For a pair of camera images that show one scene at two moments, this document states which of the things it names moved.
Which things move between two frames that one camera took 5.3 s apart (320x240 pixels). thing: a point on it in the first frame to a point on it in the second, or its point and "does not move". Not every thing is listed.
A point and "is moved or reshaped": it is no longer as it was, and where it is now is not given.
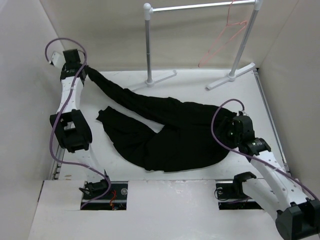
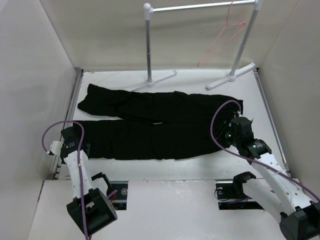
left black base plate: [116, 199] does not move
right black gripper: [226, 124] does not move
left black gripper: [85, 69] to [87, 150]
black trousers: [192, 136] is moved or reshaped
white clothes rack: [148, 11] does not move
